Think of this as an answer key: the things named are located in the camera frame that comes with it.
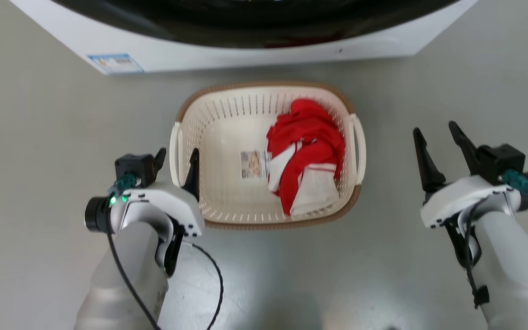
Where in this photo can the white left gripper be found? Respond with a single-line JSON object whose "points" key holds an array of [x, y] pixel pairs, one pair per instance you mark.
{"points": [[163, 204]]}

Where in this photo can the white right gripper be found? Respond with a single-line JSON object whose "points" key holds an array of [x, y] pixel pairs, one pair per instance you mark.
{"points": [[465, 199]]}

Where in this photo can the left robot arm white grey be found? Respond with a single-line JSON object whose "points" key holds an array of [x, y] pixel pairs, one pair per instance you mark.
{"points": [[131, 284]]}

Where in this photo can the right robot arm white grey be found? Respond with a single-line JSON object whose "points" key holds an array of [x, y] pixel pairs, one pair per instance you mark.
{"points": [[516, 275]]}

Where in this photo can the cream plastic laundry basket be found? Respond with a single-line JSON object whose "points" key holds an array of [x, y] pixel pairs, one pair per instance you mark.
{"points": [[227, 137]]}

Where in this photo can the printed paper basket label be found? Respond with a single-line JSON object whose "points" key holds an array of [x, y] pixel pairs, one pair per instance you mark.
{"points": [[254, 165]]}

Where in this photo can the blue energy label sticker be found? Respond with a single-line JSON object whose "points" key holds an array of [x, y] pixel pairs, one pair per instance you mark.
{"points": [[115, 63]]}

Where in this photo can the white washing machine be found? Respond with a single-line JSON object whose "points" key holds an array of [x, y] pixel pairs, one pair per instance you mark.
{"points": [[227, 54]]}

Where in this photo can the red and white garment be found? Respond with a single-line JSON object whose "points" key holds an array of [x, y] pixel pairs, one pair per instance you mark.
{"points": [[307, 137]]}

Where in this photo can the dark glass washing machine door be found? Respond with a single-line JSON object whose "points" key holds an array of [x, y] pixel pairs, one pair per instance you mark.
{"points": [[245, 23]]}

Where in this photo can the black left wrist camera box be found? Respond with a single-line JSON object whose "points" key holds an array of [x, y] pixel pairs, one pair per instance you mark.
{"points": [[134, 168]]}

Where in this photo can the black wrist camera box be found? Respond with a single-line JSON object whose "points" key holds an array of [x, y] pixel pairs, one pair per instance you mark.
{"points": [[500, 162], [134, 168]]}

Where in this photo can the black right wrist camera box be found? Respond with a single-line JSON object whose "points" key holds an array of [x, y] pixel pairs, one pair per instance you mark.
{"points": [[500, 162]]}

